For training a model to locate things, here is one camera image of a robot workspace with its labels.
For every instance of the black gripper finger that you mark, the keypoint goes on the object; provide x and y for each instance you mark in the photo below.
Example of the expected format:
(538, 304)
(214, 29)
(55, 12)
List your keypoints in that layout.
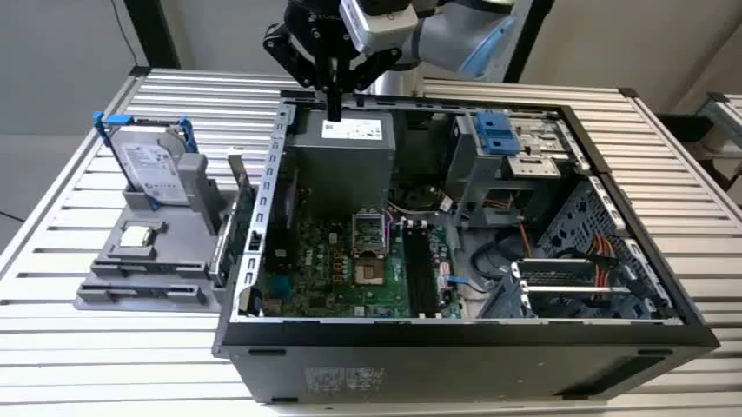
(292, 56)
(371, 67)

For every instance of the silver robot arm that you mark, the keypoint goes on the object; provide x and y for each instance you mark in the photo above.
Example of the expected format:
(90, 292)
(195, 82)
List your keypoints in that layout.
(446, 39)

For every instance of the black RAM slot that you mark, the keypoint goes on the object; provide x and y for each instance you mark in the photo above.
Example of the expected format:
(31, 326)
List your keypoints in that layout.
(427, 269)
(414, 269)

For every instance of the grey power supply unit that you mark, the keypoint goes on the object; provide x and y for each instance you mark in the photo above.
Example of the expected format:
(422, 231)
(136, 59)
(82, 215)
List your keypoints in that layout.
(342, 174)

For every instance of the blue plastic drive latch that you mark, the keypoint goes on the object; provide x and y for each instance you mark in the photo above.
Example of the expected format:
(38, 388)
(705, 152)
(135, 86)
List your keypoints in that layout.
(495, 134)

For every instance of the black round speaker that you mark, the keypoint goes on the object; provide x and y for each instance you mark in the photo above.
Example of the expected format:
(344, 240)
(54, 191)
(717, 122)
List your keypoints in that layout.
(418, 196)

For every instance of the hard disk in blue carrier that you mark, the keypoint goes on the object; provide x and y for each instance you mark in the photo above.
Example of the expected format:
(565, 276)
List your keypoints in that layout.
(147, 165)

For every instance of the grey metal drive cage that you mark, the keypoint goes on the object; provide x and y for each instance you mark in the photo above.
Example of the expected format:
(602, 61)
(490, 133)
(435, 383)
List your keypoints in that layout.
(533, 167)

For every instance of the locking lever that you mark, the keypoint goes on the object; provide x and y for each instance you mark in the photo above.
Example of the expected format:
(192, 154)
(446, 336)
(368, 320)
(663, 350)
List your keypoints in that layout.
(384, 236)

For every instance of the green graphics card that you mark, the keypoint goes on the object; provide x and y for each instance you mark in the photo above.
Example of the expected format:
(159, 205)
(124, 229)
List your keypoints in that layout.
(240, 226)

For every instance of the CPU socket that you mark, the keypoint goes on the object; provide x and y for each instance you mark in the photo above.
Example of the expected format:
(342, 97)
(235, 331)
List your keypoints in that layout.
(370, 273)

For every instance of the grey parts rack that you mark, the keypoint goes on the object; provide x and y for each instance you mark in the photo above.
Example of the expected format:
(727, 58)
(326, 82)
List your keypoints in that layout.
(174, 243)

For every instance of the silver CPU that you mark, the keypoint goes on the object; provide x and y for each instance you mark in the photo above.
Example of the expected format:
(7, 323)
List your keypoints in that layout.
(136, 236)

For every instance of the green motherboard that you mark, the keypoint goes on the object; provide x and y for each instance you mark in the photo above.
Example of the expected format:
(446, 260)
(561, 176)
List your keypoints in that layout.
(312, 278)

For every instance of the disk bay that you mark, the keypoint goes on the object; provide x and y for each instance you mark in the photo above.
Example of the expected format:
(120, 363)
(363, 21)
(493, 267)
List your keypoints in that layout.
(557, 276)

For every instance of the aluminium side table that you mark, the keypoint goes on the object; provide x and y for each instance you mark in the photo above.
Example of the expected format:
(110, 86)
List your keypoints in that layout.
(721, 108)

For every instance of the black PC case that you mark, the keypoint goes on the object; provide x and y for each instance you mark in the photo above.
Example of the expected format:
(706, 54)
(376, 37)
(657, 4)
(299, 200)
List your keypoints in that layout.
(406, 369)

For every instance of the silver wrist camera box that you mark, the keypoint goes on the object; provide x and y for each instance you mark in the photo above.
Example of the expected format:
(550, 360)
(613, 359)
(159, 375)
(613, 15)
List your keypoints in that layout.
(376, 26)

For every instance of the black vertical post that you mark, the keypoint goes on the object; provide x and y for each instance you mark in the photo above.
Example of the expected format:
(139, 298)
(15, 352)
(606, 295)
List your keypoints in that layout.
(154, 35)
(533, 39)

